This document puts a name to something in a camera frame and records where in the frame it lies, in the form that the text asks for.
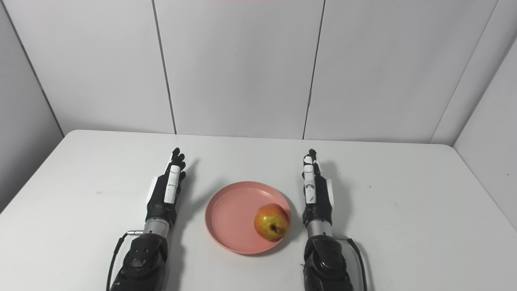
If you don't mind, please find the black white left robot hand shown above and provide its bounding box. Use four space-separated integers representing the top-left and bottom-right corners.
145 148 187 227

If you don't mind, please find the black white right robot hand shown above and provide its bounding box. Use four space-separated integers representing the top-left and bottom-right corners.
302 149 334 229

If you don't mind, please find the red yellow pomegranate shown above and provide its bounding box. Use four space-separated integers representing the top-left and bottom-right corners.
254 203 290 242

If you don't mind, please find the pink round plate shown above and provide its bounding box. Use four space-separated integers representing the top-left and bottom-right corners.
204 181 292 255

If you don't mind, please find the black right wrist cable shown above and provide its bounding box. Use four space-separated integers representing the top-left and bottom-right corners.
333 234 368 291

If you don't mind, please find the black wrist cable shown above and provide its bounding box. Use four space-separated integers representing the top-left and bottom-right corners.
333 234 368 291
106 230 144 291

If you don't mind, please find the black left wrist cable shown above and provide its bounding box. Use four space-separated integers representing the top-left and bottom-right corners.
106 230 144 291

